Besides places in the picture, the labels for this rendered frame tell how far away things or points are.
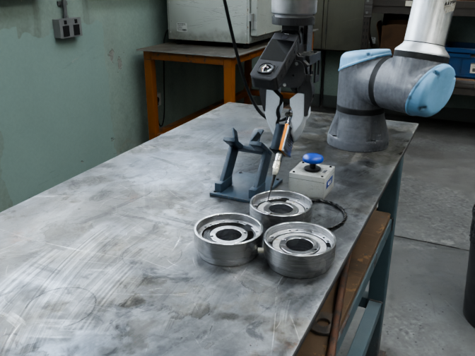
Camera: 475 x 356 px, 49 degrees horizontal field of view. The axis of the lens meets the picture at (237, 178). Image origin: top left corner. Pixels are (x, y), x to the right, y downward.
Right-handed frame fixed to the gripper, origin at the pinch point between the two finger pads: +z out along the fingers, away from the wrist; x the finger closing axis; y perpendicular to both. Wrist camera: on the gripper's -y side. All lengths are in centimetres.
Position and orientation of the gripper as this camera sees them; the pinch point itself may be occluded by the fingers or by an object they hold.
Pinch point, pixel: (284, 134)
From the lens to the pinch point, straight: 92.7
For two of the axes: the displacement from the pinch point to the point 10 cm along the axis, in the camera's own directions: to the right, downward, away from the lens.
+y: 4.5, -3.3, 8.3
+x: -9.0, -1.7, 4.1
